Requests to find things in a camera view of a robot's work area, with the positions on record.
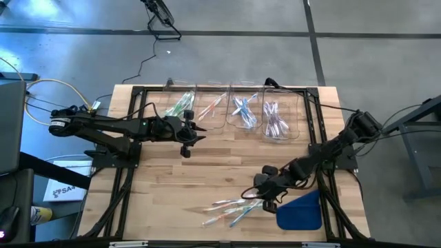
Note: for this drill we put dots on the blue cloth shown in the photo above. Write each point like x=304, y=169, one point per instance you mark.
x=299, y=213

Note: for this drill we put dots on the black flat bar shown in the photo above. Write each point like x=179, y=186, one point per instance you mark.
x=17, y=75

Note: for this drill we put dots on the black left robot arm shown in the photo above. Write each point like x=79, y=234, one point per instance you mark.
x=103, y=127

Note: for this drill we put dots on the black metal side stand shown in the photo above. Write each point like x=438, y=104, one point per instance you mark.
x=423, y=155

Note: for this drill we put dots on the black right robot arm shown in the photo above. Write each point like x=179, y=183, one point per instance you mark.
x=337, y=148

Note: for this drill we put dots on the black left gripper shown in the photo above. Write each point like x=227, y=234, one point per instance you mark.
x=179, y=131

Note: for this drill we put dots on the grey laptop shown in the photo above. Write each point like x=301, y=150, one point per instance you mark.
x=12, y=127

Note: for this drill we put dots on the clear plastic bin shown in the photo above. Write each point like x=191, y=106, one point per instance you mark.
x=294, y=103
x=217, y=122
x=162, y=103
x=231, y=120

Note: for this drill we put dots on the yellow labelled can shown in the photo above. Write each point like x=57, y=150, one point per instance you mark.
x=41, y=215

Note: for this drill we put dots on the white printed box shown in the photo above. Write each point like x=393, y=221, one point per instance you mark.
x=69, y=182

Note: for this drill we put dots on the black computer mouse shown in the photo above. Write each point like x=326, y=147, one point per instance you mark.
x=7, y=220

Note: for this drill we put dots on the black side desk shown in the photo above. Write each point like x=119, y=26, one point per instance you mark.
x=51, y=170

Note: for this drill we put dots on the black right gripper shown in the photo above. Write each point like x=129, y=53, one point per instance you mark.
x=272, y=186

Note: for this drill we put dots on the white mounting bracket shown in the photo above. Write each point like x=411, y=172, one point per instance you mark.
x=129, y=244
x=320, y=245

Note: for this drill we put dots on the black aluminium table frame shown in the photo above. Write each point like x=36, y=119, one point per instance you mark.
x=313, y=93

